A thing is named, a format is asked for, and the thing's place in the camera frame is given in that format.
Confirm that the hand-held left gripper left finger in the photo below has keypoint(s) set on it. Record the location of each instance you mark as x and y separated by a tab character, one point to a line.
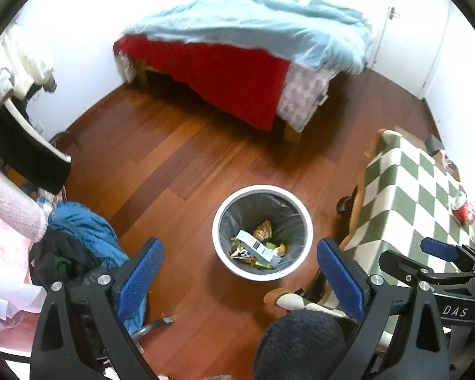
140	281

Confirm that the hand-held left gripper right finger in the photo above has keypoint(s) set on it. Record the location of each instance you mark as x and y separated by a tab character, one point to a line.
342	281

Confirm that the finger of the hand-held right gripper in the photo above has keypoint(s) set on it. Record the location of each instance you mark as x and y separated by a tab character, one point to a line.
439	245
399	267

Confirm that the red soda can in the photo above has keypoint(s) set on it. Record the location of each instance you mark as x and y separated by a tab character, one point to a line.
464	211

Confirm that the banana peel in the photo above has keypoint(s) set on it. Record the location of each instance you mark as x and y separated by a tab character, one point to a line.
282	248

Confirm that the white round trash bin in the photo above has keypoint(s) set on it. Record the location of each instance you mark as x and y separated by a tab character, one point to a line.
261	274

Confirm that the white long carton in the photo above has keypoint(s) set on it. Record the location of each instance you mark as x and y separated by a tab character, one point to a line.
255	245

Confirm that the orange snack bag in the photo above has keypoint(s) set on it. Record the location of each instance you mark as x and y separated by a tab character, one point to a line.
239	253

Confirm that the cream plush slipper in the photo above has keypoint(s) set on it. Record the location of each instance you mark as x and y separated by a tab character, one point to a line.
289	301

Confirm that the green checkered tablecloth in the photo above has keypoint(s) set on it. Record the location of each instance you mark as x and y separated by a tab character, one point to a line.
411	190

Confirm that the blue jacket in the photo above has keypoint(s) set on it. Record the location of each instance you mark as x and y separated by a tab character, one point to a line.
83	229

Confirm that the pink plush toy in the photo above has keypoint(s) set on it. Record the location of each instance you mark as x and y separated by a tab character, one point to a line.
447	162

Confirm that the dark clothes pile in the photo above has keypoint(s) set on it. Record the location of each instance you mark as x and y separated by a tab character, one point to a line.
59	261

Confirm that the wooden table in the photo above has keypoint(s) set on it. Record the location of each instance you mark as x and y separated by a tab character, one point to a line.
371	146

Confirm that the black bin liner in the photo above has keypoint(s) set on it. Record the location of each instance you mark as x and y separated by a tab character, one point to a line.
245	209

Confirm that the pink printed sheet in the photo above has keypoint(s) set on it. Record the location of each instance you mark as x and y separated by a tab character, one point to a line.
4	285

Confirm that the pink fuzzy cloth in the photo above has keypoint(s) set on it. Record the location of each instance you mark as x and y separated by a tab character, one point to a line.
12	206

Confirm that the black office chair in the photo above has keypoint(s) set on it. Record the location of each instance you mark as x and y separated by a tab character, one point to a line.
27	154

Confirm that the white door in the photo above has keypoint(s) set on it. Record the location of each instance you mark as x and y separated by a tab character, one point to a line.
411	47

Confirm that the red bed sheet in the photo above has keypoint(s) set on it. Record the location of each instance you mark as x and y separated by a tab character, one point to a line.
221	75

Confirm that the cream fuzzy jacket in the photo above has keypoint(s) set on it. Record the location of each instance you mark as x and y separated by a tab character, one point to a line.
16	67

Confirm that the light blue duvet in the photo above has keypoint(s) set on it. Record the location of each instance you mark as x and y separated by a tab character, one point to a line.
261	23

